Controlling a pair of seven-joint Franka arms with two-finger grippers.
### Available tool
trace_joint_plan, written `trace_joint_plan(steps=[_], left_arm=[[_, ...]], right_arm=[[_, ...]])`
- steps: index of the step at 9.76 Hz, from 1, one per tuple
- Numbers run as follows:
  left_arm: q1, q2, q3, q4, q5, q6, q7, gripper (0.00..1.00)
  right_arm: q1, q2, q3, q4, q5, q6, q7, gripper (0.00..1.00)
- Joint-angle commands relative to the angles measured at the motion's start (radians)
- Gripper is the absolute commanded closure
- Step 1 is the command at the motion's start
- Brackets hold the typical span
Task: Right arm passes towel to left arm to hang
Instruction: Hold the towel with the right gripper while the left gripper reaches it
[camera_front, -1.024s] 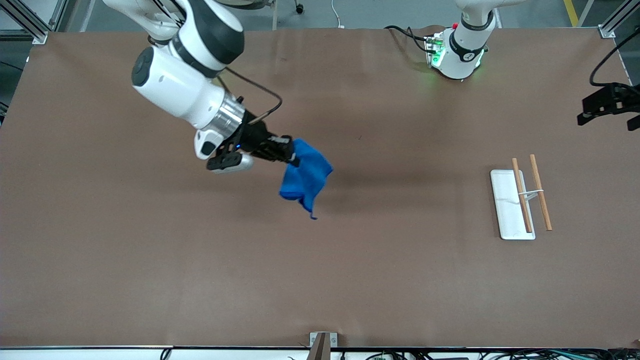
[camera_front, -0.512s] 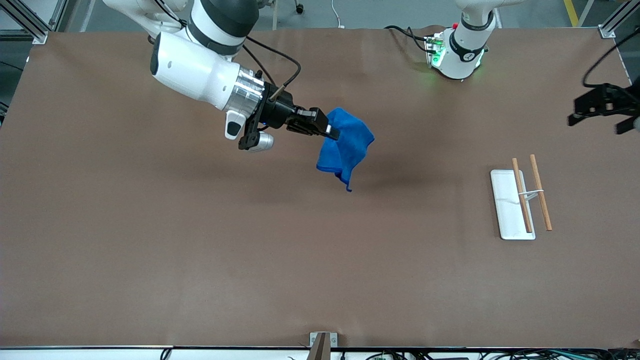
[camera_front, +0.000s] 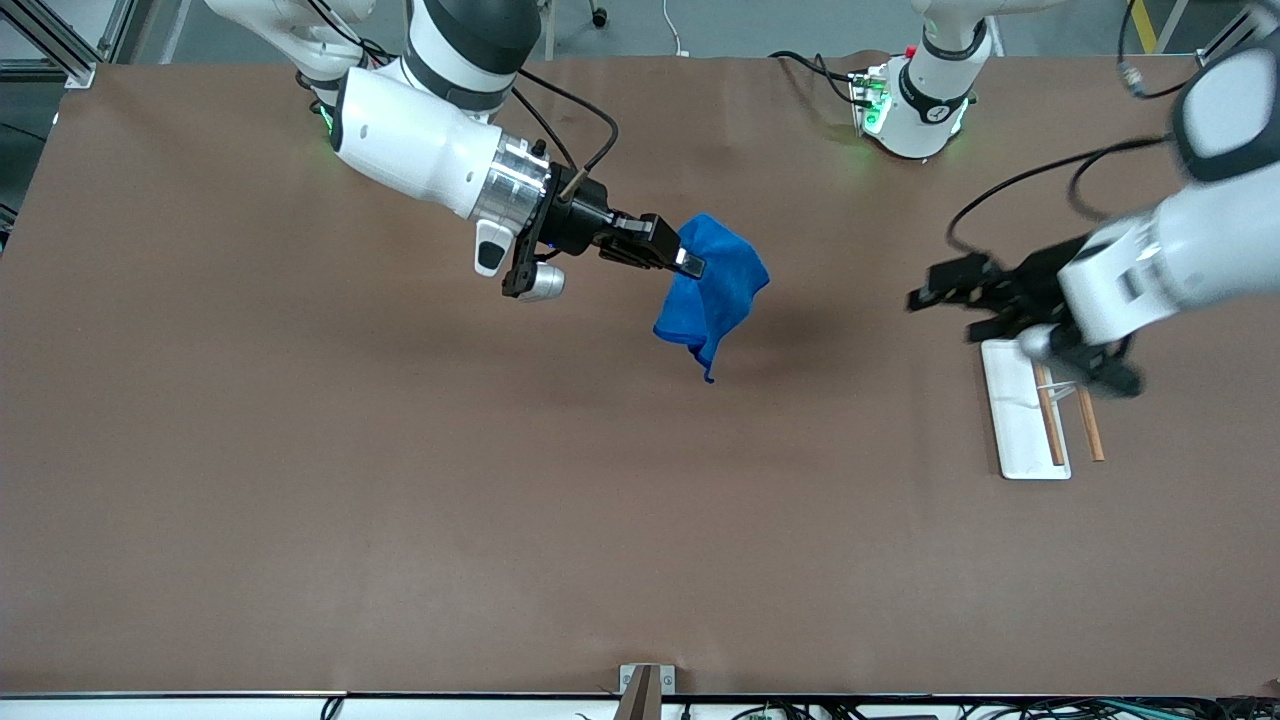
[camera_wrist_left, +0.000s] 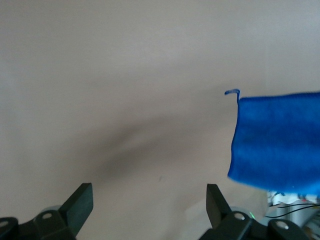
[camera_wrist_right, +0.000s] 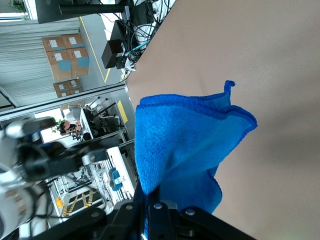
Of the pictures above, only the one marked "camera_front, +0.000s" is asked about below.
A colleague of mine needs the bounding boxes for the blue microfibre towel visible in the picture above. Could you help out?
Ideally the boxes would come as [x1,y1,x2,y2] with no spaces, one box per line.
[653,213,771,384]

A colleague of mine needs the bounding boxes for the white towel rack wooden bars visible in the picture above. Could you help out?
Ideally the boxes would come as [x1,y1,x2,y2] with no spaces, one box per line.
[980,338,1106,481]

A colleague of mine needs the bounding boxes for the office chair base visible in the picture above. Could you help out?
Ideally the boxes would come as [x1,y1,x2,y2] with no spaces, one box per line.
[540,0,611,61]

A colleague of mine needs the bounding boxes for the white floor cable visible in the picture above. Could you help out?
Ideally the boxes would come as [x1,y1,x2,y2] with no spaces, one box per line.
[660,0,693,57]

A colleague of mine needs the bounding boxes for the black left arm base cable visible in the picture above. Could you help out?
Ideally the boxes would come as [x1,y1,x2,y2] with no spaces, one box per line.
[768,50,873,107]

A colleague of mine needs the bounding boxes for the black arm base cable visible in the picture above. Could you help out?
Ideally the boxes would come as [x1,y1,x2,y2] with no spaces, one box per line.
[768,50,873,107]
[298,0,401,71]

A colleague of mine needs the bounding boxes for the black cable with metal connector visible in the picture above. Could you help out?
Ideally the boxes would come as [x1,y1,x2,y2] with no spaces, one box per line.
[1118,0,1201,101]

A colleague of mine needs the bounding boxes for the black right arm base cable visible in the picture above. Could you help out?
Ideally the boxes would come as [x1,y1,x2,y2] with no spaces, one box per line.
[298,0,401,71]

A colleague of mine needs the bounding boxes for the aluminium corner bracket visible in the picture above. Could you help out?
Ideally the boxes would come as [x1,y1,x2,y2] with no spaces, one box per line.
[1197,5,1261,71]

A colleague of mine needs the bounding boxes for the cable bundle under table edge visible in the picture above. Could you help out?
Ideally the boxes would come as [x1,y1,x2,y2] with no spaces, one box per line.
[680,698,1280,720]

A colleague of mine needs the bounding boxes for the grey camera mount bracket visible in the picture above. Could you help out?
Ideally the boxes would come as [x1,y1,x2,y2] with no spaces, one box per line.
[619,664,676,720]

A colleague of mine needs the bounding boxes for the aluminium frame profile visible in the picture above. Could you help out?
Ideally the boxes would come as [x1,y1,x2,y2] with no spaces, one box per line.
[0,0,136,87]

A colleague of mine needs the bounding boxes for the white table edge rail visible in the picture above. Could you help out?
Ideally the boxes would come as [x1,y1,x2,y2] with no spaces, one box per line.
[0,690,1280,720]

